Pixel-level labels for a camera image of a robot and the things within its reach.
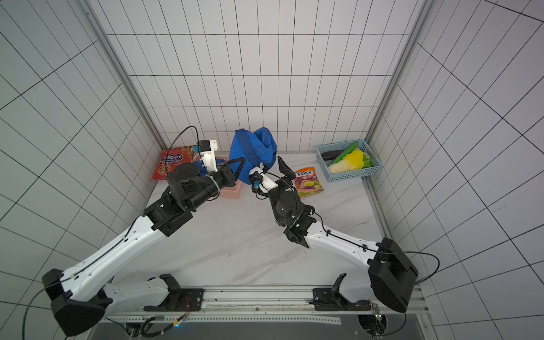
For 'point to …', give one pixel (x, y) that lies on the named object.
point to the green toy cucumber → (347, 151)
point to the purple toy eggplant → (331, 155)
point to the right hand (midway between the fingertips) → (265, 164)
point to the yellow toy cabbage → (354, 161)
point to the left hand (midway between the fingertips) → (243, 165)
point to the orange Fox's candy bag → (307, 182)
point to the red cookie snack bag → (170, 157)
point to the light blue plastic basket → (363, 146)
